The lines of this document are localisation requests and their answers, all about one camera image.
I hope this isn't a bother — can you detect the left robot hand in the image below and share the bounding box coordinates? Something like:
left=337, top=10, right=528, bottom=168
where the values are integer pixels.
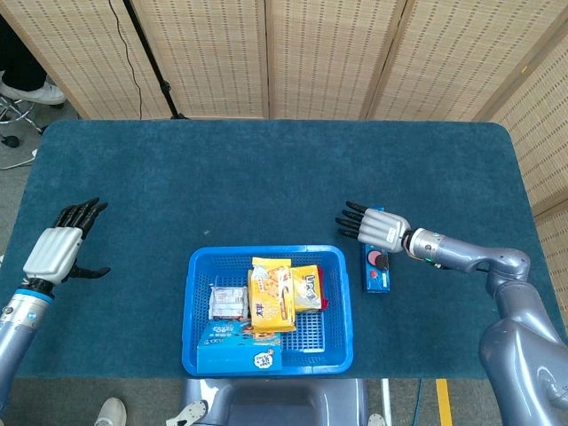
left=21, top=197, right=112, bottom=294

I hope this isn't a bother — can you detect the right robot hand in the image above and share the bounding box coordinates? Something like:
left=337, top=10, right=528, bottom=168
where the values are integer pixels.
left=335, top=200, right=412, bottom=255

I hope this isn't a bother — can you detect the yellow red Lipo snack bag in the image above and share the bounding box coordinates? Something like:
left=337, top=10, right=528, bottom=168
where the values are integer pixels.
left=290, top=264, right=329, bottom=314

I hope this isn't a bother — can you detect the yellow orange snack pack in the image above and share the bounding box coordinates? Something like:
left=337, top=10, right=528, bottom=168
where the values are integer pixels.
left=247, top=256, right=297, bottom=334

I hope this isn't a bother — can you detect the small white burger snack packet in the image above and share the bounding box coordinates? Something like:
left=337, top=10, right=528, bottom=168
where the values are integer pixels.
left=208, top=285, right=249, bottom=321

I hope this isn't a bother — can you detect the light blue cookie box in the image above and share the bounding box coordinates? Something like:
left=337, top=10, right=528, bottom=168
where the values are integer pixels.
left=195, top=319, right=284, bottom=374

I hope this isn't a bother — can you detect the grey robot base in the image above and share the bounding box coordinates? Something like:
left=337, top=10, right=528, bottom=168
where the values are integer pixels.
left=166, top=379, right=387, bottom=426

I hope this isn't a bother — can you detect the blue perforated plastic basket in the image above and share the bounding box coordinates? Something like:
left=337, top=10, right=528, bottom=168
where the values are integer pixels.
left=181, top=243, right=355, bottom=377

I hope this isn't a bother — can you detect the dark blue Oreo box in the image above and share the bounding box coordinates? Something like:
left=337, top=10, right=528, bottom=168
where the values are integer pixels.
left=359, top=206, right=392, bottom=294

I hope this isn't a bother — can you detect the chrome office chair base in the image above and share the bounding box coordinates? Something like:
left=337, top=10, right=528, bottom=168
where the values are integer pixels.
left=0, top=95, right=50, bottom=147

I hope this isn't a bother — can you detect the white sneaker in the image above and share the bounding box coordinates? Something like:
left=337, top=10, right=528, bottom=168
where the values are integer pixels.
left=0, top=81, right=67, bottom=107
left=93, top=397, right=128, bottom=426

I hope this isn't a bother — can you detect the teal table mat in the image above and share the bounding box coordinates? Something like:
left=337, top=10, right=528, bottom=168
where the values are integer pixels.
left=0, top=119, right=556, bottom=381

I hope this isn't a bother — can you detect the white floor strip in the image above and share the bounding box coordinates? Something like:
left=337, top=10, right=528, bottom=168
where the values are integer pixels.
left=381, top=379, right=394, bottom=426

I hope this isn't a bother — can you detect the yellow floor tape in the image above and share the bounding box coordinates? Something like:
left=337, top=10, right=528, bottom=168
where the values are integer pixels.
left=435, top=379, right=454, bottom=426

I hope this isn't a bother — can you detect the black trouser leg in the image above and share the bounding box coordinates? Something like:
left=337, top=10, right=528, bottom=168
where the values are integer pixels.
left=0, top=15, right=48, bottom=92

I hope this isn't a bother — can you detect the black stand pole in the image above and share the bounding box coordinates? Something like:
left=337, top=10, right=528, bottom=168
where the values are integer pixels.
left=122, top=0, right=190, bottom=121

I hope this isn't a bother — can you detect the bamboo folding screen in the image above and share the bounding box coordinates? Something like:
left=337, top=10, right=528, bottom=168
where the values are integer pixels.
left=0, top=0, right=568, bottom=276

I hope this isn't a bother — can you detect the white floor cable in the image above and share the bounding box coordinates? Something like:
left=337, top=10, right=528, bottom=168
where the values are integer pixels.
left=0, top=148, right=39, bottom=172

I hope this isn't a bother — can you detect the blue floor cable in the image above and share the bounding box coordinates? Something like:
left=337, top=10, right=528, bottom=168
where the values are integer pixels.
left=410, top=379, right=422, bottom=426

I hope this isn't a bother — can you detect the thin black hanging cable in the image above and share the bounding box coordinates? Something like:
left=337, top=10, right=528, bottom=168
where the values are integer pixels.
left=108, top=0, right=143, bottom=120

